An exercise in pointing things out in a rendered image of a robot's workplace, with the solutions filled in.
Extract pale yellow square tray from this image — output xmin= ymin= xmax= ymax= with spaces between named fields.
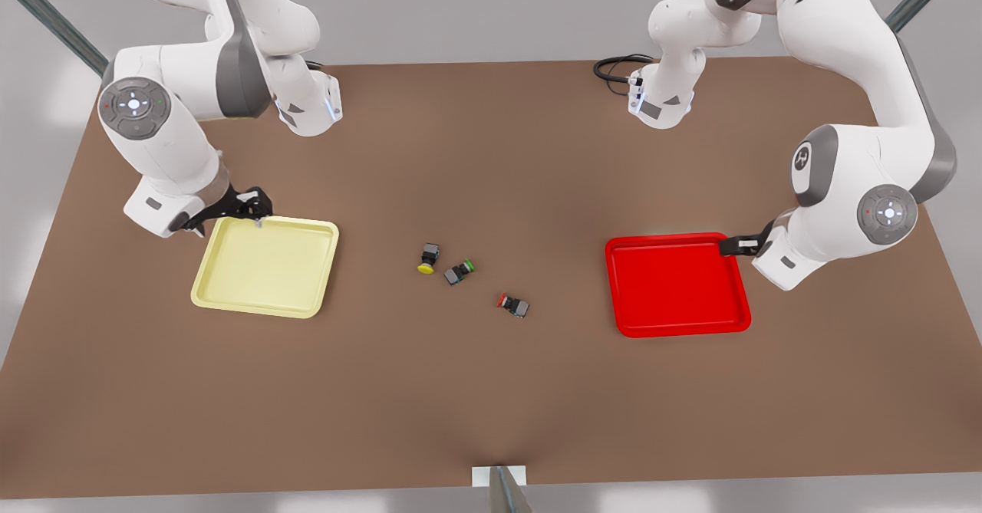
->
xmin=190 ymin=215 xmax=340 ymax=320

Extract black cable loop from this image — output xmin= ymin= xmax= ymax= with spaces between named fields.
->
xmin=593 ymin=54 xmax=655 ymax=97

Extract silver frame post with foot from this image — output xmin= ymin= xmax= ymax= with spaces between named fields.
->
xmin=470 ymin=465 xmax=533 ymax=513

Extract red square tray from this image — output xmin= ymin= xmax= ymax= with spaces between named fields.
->
xmin=605 ymin=232 xmax=752 ymax=339

